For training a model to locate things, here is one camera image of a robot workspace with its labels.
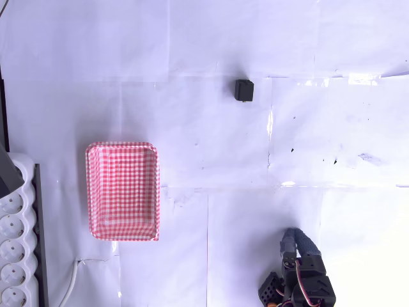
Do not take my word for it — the white power cable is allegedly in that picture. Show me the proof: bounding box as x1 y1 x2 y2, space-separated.
59 259 81 307

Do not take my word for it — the white power strip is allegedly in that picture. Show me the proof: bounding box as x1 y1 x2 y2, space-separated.
0 152 41 307

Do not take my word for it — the small black cube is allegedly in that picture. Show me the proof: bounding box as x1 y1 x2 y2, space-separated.
235 79 255 103

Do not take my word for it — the red checkered tray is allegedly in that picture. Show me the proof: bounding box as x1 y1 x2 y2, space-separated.
84 141 160 242

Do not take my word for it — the grey box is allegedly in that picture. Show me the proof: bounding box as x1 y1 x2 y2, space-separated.
0 140 26 200

